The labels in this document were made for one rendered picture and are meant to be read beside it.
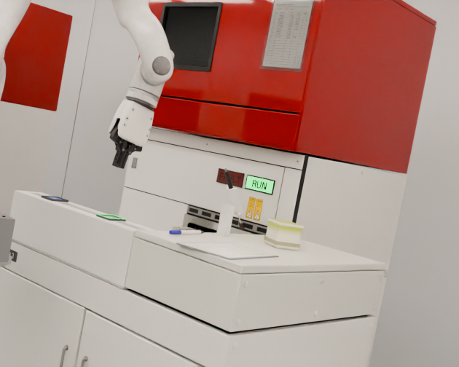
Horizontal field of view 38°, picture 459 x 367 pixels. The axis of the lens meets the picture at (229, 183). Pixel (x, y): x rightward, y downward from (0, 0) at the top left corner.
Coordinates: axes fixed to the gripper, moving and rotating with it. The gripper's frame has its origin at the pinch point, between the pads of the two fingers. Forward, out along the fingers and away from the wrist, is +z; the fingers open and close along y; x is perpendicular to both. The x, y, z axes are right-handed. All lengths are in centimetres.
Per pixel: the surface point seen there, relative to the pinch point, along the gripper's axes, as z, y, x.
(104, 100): -69, -197, -283
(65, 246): 25.9, -1.0, -10.5
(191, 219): 6, -60, -25
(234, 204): 0.9, -26.2, 19.4
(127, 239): 18.5, 0.6, 13.4
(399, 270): -7, -210, -18
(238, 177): -11, -57, -9
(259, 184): -10, -57, 0
